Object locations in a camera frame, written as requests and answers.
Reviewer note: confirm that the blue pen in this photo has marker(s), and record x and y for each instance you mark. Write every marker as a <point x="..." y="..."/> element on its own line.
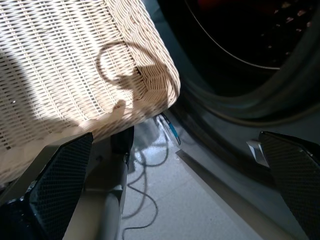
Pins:
<point x="173" y="130"/>

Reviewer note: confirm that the pale woven basket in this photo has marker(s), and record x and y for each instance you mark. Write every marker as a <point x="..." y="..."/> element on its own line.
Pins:
<point x="62" y="62"/>

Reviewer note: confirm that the grey washing machine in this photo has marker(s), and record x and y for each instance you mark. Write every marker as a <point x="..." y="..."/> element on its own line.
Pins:
<point x="250" y="105"/>

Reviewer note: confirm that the grey metal basket stand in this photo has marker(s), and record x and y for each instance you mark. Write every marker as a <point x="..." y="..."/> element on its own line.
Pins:
<point x="107" y="180"/>

